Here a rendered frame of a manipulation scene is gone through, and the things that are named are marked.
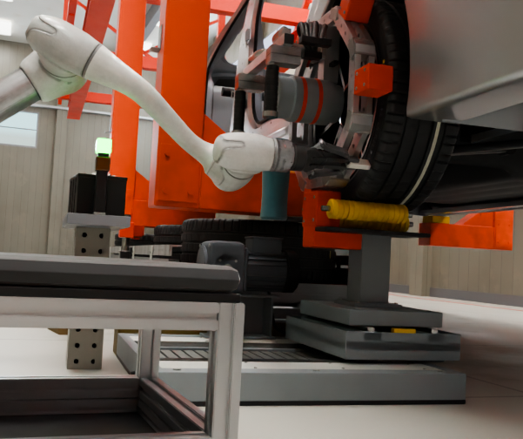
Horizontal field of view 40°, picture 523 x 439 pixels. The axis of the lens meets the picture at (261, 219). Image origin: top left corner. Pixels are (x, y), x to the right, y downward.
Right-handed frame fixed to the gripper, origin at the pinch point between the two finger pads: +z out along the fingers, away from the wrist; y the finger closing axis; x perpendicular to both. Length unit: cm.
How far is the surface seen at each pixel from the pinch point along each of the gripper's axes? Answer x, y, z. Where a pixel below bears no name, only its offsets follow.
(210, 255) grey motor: 12, -52, -31
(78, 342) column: -15, -64, -71
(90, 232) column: 8, -41, -70
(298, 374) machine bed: -53, -26, -21
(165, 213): 180, -184, -11
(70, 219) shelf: -4, -25, -77
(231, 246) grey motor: 13, -48, -24
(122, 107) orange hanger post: 225, -139, -42
